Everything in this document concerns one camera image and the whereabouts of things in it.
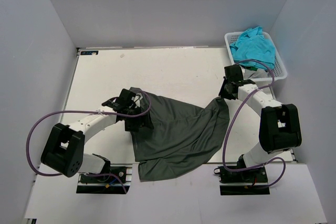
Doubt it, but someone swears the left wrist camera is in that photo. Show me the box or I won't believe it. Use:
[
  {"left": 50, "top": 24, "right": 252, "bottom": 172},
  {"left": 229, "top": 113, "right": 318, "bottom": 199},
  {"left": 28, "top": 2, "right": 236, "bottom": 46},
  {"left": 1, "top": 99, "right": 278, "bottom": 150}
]
[{"left": 101, "top": 89, "right": 137, "bottom": 113}]

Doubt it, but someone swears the dark grey t shirt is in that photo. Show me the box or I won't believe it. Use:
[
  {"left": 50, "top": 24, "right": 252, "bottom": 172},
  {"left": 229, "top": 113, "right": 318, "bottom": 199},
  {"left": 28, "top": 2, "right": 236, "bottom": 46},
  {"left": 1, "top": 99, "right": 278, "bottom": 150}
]
[{"left": 131, "top": 93, "right": 230, "bottom": 182}]

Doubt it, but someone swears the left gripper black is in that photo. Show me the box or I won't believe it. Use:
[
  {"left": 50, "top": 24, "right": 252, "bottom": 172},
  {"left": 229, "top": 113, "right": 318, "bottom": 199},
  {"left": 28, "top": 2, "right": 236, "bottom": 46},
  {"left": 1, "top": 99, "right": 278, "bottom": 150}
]
[{"left": 125, "top": 104, "right": 154, "bottom": 132}]

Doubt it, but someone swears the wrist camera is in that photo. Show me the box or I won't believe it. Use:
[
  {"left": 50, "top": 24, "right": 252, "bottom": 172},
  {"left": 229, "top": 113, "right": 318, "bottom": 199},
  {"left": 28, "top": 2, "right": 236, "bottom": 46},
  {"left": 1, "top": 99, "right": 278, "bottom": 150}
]
[
  {"left": 101, "top": 89, "right": 137, "bottom": 113},
  {"left": 224, "top": 65, "right": 244, "bottom": 82}
]

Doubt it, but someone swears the light grey t shirt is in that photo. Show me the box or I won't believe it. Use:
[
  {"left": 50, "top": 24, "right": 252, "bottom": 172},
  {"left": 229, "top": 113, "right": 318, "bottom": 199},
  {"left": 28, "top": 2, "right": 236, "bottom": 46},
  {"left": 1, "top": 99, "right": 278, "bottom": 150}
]
[{"left": 243, "top": 69, "right": 268, "bottom": 79}]

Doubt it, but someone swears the turquoise t shirt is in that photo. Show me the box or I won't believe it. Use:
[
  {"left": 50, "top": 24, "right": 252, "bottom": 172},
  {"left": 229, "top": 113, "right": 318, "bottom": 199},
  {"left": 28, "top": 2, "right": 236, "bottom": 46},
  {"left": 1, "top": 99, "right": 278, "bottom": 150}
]
[{"left": 229, "top": 26, "right": 276, "bottom": 70}]

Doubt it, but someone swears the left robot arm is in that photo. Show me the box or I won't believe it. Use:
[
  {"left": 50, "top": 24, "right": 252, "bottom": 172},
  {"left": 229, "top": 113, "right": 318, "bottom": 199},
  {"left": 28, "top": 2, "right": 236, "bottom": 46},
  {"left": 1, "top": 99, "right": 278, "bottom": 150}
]
[{"left": 41, "top": 106, "right": 154, "bottom": 182}]

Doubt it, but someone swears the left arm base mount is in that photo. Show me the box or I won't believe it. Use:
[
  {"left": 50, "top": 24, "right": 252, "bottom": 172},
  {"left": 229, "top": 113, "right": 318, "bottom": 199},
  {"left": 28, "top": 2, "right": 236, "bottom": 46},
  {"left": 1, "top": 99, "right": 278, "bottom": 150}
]
[{"left": 76, "top": 164, "right": 132, "bottom": 195}]

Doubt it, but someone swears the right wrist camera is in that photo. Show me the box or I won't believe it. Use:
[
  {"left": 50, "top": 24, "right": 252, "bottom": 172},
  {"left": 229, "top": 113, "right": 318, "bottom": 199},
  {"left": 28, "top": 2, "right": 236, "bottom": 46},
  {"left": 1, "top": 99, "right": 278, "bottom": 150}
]
[{"left": 224, "top": 65, "right": 244, "bottom": 82}]

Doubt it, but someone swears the blue table label sticker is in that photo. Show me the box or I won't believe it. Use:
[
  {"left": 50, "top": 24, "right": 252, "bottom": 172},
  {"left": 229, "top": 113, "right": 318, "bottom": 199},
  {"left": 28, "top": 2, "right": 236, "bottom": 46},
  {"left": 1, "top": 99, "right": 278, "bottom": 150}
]
[{"left": 80, "top": 50, "right": 99, "bottom": 56}]

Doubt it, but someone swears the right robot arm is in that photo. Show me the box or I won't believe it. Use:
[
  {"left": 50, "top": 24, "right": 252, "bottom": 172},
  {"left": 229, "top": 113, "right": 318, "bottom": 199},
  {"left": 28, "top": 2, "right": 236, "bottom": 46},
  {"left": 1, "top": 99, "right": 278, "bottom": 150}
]
[{"left": 219, "top": 78, "right": 302, "bottom": 182}]

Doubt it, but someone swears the white plastic basket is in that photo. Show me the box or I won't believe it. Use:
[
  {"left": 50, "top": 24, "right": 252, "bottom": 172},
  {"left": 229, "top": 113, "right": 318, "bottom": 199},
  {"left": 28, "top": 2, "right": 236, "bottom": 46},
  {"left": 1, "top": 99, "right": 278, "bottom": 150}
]
[{"left": 224, "top": 31, "right": 288, "bottom": 83}]

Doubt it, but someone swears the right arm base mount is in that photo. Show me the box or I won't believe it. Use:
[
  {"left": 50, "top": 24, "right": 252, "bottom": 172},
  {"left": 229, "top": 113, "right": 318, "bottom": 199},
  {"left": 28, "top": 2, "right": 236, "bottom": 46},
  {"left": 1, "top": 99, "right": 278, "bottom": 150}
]
[{"left": 214, "top": 166, "right": 270, "bottom": 196}]

